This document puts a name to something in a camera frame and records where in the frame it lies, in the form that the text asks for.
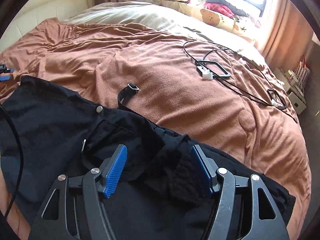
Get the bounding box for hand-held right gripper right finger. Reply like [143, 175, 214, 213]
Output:
[191, 144, 290, 240]

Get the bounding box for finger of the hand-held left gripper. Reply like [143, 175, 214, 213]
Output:
[0, 64, 13, 82]

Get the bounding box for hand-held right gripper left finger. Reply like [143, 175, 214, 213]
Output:
[27, 144, 128, 240]

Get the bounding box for black pants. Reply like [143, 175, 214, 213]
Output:
[0, 75, 297, 240]

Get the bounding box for brown fleece blanket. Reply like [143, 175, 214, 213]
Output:
[0, 17, 312, 240]

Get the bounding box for cream padded headboard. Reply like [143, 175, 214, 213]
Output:
[0, 0, 98, 53]

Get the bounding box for white bedside rack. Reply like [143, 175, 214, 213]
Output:
[274, 55, 310, 112]

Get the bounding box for bear printed cream pillow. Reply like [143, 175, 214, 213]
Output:
[160, 0, 260, 43]

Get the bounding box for red garment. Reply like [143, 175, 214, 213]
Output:
[204, 1, 235, 18]

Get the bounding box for black charging cable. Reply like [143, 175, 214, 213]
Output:
[217, 44, 299, 124]
[183, 41, 288, 110]

